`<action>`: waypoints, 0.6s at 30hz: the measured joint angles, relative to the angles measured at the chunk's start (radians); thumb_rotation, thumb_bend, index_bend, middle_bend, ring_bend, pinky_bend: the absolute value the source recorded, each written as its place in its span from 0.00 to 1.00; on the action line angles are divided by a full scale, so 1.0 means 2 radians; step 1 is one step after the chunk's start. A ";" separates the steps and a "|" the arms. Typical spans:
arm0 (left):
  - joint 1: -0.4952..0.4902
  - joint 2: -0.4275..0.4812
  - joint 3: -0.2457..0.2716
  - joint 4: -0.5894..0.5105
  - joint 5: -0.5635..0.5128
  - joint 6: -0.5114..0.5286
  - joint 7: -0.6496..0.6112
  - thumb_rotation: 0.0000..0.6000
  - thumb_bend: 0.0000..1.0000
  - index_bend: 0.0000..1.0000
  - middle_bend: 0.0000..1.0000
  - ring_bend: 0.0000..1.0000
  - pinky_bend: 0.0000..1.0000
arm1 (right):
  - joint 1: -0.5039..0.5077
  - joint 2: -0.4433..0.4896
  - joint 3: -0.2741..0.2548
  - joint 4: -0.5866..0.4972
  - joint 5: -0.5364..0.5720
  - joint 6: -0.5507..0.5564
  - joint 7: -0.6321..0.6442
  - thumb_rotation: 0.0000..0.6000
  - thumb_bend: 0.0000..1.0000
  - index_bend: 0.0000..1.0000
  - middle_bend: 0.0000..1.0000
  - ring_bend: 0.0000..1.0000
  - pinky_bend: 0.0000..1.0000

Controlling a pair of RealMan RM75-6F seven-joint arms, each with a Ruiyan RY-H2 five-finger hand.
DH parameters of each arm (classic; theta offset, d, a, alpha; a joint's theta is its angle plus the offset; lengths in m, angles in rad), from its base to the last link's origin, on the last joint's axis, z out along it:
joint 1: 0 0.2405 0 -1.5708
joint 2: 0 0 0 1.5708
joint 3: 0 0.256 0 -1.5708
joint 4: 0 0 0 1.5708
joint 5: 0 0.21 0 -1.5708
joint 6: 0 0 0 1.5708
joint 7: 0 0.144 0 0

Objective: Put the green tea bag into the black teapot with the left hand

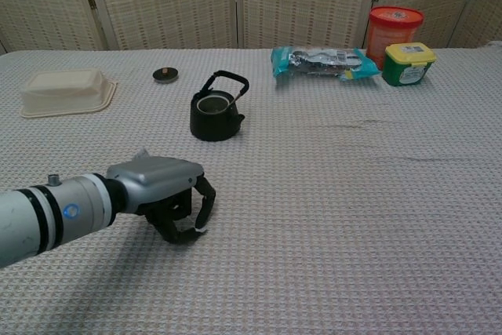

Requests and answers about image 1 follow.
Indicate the black teapot lid wooden knob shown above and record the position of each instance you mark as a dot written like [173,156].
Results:
[165,75]

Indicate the orange jar with red lid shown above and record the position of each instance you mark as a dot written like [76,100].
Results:
[386,35]

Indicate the metal tea strainer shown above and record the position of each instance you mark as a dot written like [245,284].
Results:
[201,107]

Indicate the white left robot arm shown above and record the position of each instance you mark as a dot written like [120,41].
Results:
[43,217]

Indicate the green tub with yellow lid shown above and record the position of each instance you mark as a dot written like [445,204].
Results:
[406,70]

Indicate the cream plastic food container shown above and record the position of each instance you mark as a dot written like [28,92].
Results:
[64,92]

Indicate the black cast iron teapot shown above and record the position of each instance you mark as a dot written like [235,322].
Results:
[213,127]

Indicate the teal snack package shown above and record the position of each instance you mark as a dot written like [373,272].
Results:
[313,62]

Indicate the waffle weave tablecloth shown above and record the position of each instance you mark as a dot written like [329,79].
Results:
[333,213]

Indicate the woven folding screen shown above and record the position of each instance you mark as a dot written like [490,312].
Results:
[168,1]

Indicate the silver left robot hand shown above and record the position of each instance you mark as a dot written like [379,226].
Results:
[157,178]

